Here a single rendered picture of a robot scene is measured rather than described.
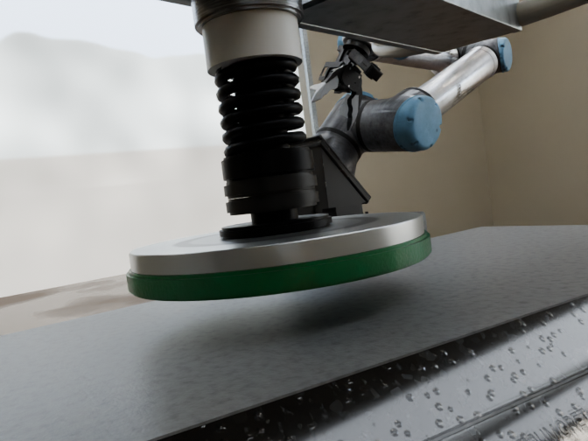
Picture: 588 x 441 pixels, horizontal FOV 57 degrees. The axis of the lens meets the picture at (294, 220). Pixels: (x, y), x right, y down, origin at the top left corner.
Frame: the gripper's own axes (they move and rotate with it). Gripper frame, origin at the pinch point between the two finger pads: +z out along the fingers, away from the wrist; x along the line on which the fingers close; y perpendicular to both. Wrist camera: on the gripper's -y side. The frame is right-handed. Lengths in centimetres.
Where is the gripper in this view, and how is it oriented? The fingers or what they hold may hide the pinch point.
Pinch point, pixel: (332, 117)
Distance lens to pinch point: 138.5
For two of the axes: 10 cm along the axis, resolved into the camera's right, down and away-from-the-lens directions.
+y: -6.5, -2.0, 7.3
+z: -4.0, 9.1, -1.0
